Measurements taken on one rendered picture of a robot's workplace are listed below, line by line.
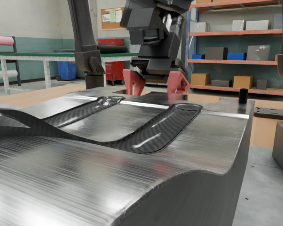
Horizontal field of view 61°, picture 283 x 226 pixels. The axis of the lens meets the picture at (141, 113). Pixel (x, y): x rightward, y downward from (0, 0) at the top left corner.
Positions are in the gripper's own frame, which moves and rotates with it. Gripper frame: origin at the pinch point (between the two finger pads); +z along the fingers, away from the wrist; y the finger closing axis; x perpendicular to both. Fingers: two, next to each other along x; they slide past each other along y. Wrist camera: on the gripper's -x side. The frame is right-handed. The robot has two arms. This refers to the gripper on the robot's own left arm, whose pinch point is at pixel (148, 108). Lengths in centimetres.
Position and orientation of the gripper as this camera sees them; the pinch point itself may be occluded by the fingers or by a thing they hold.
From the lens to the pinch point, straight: 46.2
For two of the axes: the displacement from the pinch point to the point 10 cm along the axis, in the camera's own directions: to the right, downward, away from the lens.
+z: -2.5, 9.5, -1.9
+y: 8.6, 1.3, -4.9
